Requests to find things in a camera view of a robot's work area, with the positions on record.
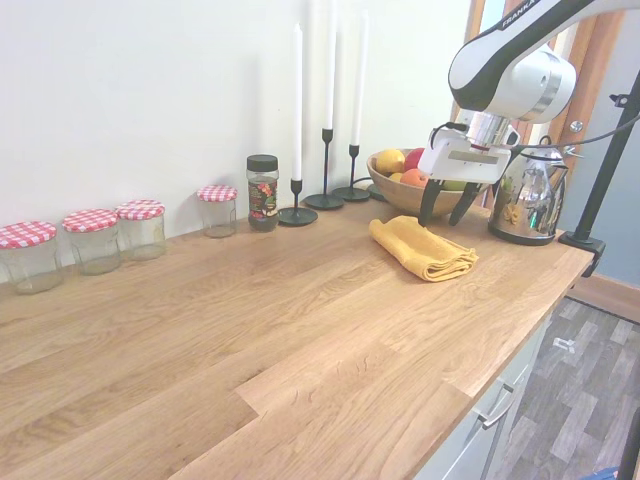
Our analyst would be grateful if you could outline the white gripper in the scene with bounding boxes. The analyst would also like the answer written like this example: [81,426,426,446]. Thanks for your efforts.
[417,128,513,227]

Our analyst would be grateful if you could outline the yellow terry cloth towel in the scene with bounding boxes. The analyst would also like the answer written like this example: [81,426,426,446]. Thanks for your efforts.
[368,214,480,284]

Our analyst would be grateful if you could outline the orange fruit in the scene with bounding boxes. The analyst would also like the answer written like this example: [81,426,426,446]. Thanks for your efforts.
[399,168,430,189]

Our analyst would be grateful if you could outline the wooden fruit bowl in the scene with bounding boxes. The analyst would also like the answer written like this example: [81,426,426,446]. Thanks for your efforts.
[366,147,494,219]

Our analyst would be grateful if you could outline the yellow lemon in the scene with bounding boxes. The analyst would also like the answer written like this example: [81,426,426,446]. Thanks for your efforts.
[374,148,407,175]

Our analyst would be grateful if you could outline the chrome electric kettle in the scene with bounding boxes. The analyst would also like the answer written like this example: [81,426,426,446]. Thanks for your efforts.
[487,135,571,247]

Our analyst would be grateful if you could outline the black candle holder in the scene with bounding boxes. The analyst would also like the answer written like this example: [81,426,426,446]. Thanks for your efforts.
[303,127,346,211]
[277,177,319,227]
[331,143,372,203]

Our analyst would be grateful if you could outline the tall white candle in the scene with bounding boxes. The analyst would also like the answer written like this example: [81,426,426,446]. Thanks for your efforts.
[323,0,338,131]
[291,22,305,181]
[350,9,370,147]

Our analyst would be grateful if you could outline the coffee jar black lid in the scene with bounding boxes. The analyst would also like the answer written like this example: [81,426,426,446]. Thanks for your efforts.
[245,154,281,234]

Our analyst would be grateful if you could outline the glass jar red checked lid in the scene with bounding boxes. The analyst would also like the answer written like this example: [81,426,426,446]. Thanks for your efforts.
[115,199,168,262]
[61,208,123,277]
[0,221,65,295]
[196,184,239,239]

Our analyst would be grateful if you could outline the grey cabinet drawers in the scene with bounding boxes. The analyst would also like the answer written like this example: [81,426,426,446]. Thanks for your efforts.
[414,294,556,480]

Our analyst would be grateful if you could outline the silver door handle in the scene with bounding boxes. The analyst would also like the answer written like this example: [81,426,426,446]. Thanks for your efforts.
[562,119,587,162]

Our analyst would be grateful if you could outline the black camera stand with clamp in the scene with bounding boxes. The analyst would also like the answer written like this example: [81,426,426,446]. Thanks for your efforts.
[558,92,640,279]

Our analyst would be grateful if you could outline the black cable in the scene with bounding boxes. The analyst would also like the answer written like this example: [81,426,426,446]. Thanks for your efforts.
[517,113,640,151]

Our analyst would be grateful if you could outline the silver drawer handle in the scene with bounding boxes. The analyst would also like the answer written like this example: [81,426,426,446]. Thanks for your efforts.
[477,382,515,429]

